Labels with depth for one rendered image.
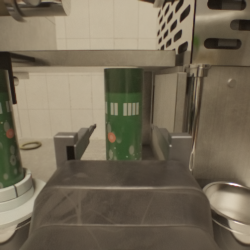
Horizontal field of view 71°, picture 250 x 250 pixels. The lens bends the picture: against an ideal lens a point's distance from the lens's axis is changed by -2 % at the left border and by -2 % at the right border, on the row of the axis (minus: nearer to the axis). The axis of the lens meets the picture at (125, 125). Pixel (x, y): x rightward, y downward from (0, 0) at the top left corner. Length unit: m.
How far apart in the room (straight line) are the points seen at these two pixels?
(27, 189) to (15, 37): 0.25
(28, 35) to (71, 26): 1.35
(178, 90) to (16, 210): 0.19
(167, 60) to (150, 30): 1.45
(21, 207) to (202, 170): 0.20
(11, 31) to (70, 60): 0.14
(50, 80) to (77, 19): 0.56
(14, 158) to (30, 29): 0.28
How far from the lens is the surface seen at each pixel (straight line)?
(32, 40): 0.41
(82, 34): 1.70
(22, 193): 0.19
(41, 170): 0.37
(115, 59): 0.24
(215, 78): 0.22
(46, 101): 1.79
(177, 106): 0.20
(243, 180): 0.31
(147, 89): 0.43
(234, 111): 0.24
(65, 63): 0.25
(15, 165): 0.18
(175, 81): 0.20
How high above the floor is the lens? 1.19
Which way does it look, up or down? 15 degrees down
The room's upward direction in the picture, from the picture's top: straight up
